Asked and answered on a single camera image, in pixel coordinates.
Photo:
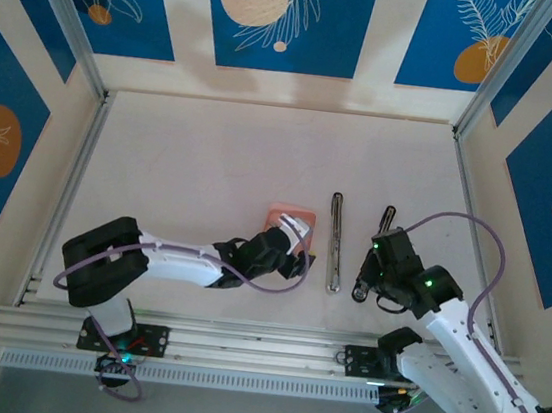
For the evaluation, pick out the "pink plastic tray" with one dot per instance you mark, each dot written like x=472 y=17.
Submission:
x=300 y=213

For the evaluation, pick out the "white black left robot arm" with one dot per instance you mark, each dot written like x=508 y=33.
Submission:
x=183 y=263

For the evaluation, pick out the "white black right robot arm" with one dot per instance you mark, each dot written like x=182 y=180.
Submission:
x=460 y=345

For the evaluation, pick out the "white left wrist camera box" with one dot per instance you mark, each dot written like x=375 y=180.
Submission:
x=294 y=224

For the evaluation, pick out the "aluminium front rail frame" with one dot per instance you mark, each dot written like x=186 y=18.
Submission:
x=264 y=346

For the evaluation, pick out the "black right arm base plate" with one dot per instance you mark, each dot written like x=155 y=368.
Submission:
x=357 y=362

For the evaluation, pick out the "aluminium side rail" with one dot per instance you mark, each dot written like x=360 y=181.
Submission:
x=68 y=191
x=468 y=190

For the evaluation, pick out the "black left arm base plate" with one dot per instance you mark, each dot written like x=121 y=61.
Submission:
x=159 y=340

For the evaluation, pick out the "aluminium frame post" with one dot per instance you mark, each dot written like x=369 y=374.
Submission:
x=503 y=68
x=70 y=15

